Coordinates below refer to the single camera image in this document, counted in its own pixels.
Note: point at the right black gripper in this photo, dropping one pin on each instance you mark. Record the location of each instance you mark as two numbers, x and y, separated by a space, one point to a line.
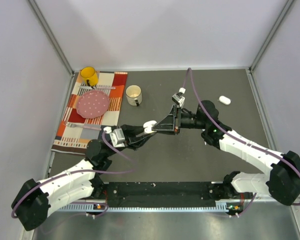
169 124

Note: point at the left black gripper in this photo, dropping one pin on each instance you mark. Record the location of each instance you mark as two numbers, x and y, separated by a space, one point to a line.
132 141

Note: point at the white earbud charging case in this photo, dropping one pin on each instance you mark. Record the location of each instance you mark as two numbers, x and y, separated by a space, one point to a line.
148 127

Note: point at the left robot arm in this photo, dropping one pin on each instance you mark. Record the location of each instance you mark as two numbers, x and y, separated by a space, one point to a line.
37 200

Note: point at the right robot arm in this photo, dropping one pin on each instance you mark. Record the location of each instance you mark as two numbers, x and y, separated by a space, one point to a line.
279 175

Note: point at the white oval case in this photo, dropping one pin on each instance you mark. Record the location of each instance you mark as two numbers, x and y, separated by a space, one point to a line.
224 100

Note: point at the cream mug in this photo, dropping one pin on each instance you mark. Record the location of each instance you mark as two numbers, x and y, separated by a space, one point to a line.
134 95

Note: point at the pink dotted plate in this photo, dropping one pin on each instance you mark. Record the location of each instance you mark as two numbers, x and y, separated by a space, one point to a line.
92 104

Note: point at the yellow mug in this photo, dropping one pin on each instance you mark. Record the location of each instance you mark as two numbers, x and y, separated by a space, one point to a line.
89 76

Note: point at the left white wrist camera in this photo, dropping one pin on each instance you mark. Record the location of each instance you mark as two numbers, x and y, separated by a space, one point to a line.
117 136

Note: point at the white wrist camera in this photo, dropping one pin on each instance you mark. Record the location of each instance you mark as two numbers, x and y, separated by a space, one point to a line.
178 97
117 136

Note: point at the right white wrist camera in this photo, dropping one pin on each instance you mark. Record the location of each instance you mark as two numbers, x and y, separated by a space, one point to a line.
178 97

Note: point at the pink handled fork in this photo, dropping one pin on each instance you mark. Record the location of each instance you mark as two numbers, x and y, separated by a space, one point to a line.
74 125

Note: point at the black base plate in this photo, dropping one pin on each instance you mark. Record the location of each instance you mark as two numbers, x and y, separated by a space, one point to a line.
166 194

